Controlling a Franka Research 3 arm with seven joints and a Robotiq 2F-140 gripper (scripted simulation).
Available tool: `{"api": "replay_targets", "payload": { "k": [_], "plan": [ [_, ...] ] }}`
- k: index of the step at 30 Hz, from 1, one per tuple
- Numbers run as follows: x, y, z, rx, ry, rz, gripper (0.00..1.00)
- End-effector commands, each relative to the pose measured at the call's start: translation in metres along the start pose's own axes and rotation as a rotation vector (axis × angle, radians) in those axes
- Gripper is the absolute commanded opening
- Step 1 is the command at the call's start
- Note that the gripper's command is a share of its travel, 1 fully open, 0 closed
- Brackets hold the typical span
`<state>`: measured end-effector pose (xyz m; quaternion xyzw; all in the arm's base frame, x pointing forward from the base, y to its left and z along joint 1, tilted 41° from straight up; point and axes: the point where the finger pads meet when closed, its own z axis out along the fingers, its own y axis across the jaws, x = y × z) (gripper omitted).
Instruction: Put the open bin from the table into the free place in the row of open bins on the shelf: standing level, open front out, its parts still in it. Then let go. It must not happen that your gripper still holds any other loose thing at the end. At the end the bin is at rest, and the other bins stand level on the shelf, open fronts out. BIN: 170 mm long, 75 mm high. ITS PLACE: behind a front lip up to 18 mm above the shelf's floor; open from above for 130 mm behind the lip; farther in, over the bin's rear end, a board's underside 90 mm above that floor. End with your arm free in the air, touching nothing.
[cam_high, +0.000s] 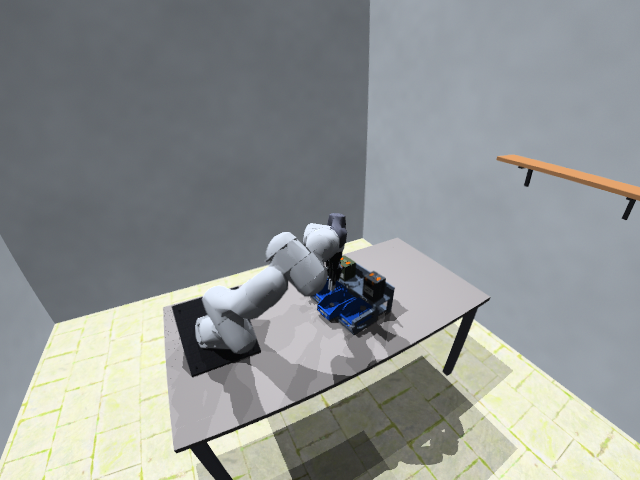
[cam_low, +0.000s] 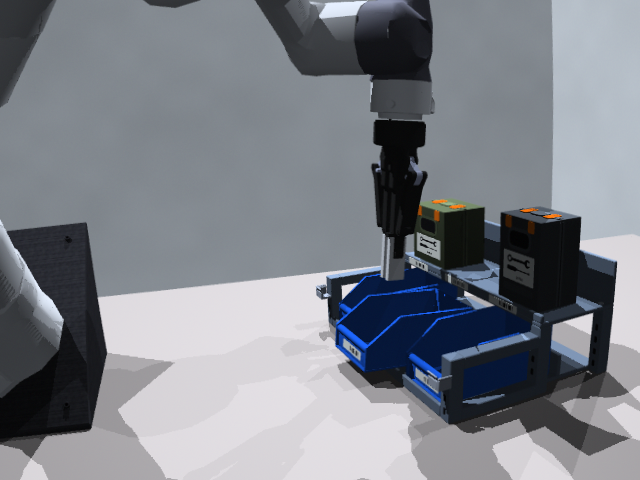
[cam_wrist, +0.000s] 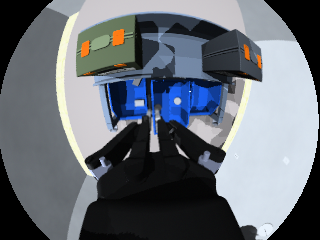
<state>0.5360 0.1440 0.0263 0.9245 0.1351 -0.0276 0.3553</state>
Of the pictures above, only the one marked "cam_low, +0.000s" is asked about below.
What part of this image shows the black tool case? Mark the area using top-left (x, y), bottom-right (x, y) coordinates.
top-left (499, 206), bottom-right (581, 313)

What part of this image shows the dark green tool case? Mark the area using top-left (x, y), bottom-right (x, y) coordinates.
top-left (414, 198), bottom-right (485, 270)

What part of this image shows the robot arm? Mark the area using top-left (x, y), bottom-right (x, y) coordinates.
top-left (0, 0), bottom-right (435, 398)

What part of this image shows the blue open-front bin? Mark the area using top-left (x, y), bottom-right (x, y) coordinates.
top-left (339, 268), bottom-right (457, 321)
top-left (406, 306), bottom-right (530, 402)
top-left (335, 289), bottom-right (473, 373)

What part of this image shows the dark grey shelf rack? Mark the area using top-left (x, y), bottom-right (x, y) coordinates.
top-left (316, 220), bottom-right (617, 424)

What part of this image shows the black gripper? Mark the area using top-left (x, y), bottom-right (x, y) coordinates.
top-left (371, 119), bottom-right (428, 281)

